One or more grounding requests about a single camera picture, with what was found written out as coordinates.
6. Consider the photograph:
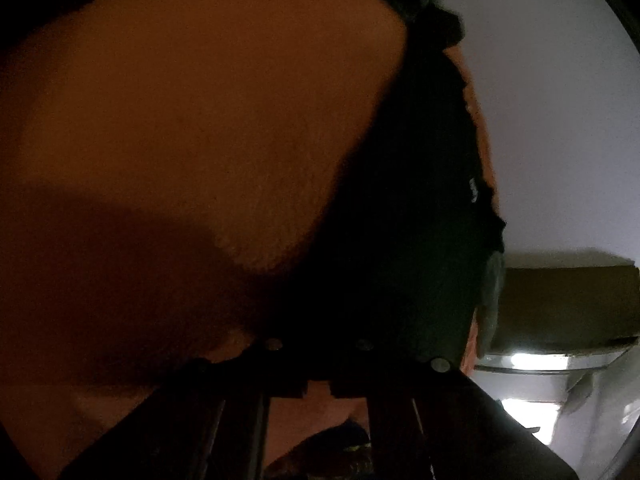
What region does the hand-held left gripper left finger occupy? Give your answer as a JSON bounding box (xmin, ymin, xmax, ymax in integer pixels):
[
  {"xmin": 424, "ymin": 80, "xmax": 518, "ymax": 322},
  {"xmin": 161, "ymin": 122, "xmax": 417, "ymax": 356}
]
[{"xmin": 60, "ymin": 340, "xmax": 307, "ymax": 480}]

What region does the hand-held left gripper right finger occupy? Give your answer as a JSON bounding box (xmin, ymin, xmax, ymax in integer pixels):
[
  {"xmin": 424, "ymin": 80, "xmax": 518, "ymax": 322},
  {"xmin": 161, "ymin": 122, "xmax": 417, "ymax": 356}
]
[{"xmin": 332, "ymin": 341, "xmax": 576, "ymax": 480}]

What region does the black printed t-shirt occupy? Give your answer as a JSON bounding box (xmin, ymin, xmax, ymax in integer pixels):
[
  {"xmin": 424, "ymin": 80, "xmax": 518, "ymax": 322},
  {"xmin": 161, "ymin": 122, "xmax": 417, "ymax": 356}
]
[{"xmin": 265, "ymin": 0, "xmax": 507, "ymax": 381}]

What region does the orange bed blanket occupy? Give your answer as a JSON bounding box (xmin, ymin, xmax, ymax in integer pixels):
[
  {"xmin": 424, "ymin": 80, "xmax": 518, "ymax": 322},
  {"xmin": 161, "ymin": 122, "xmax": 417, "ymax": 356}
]
[{"xmin": 0, "ymin": 0, "xmax": 506, "ymax": 480}]

